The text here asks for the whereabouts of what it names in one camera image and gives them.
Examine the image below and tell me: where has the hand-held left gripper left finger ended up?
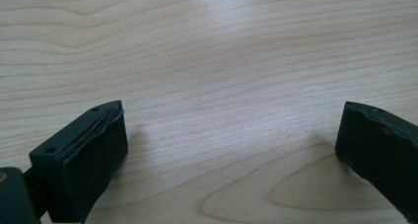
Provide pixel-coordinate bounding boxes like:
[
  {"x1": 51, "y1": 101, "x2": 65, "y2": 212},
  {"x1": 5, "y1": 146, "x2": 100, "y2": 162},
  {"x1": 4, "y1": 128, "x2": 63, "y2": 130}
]
[{"x1": 29, "y1": 100, "x2": 129, "y2": 224}]

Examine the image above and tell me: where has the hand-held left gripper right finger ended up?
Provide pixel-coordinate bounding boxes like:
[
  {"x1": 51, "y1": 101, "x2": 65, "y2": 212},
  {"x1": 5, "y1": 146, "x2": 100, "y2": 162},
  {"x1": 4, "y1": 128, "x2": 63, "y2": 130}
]
[{"x1": 334, "y1": 101, "x2": 418, "y2": 224}]

